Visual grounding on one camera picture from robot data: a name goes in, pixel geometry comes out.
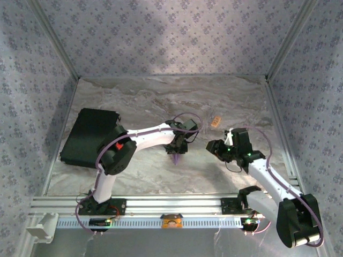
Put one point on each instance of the aluminium corner post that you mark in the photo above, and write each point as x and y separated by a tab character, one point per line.
289	40

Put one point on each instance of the black flat case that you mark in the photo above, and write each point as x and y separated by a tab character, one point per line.
80	134

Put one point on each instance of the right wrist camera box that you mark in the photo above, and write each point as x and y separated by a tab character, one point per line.
229	137

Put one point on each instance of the small circuit board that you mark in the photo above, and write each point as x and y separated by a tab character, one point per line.
99	223
249	223

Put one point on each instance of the purple paper sheet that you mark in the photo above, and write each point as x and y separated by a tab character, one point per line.
176	159

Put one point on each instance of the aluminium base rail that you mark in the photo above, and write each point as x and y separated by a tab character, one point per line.
174	204

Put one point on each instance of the small red object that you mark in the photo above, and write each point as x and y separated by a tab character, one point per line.
118	146

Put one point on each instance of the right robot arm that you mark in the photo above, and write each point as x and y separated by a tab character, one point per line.
289	208

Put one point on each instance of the orange figure clip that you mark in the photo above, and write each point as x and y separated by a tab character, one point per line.
171	222

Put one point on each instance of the small wooden block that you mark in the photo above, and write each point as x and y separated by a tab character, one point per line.
215	121

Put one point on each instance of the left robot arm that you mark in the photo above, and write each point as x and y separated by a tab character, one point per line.
115	158

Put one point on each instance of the aluminium side rail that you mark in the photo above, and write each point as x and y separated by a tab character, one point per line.
275	107
70	104

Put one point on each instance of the white plastic bracket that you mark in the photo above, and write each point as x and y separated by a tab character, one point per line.
40	230

